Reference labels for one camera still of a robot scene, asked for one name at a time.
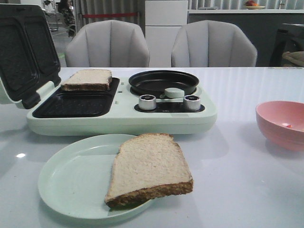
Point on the bread slice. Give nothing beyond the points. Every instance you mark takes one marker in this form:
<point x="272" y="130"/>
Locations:
<point x="88" y="80"/>
<point x="148" y="166"/>

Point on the pink bowl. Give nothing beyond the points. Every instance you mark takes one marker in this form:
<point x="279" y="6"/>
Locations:
<point x="272" y="118"/>

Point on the breakfast maker hinged lid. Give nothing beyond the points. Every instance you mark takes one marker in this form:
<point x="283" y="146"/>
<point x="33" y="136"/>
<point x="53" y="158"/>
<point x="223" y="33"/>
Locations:
<point x="28" y="58"/>

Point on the mint green breakfast maker base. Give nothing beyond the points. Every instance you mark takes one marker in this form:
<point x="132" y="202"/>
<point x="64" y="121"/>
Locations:
<point x="62" y="113"/>

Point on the left silver control knob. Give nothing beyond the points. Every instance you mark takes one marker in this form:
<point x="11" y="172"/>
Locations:
<point x="147" y="102"/>

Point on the silver control knob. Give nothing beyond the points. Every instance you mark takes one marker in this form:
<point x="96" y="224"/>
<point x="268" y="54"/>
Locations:
<point x="147" y="102"/>
<point x="191" y="102"/>

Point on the black round frying pan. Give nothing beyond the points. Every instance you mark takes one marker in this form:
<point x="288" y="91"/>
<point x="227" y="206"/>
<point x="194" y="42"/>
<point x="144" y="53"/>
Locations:
<point x="155" y="82"/>

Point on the right silver control knob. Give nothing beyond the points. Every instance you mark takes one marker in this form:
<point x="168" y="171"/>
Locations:
<point x="191" y="102"/>

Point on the left grey upholstered chair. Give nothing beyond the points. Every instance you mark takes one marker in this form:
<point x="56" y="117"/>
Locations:
<point x="109" y="43"/>

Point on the grey upholstered chair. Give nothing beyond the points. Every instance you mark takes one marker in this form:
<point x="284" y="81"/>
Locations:
<point x="109" y="43"/>
<point x="209" y="43"/>

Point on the right grey upholstered chair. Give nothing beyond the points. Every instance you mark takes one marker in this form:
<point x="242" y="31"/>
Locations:
<point x="209" y="43"/>

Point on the mint green round plate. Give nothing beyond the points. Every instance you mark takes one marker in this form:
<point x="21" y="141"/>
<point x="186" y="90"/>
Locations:
<point x="75" y="180"/>

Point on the seated person in background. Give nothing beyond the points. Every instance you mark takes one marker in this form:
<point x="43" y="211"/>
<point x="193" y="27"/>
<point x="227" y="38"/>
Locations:
<point x="68" y="17"/>

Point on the grey counter with white top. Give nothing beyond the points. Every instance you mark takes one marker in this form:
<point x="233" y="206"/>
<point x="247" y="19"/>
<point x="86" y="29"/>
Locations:
<point x="260" y="25"/>

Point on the fruit plate on counter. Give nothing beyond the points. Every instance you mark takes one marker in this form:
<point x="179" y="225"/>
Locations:
<point x="252" y="5"/>

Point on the beige cushion at right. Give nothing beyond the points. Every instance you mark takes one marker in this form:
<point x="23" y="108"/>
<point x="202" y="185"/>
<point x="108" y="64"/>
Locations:
<point x="293" y="59"/>

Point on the dark appliance at right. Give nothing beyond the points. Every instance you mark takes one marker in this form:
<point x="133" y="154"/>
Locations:
<point x="289" y="37"/>

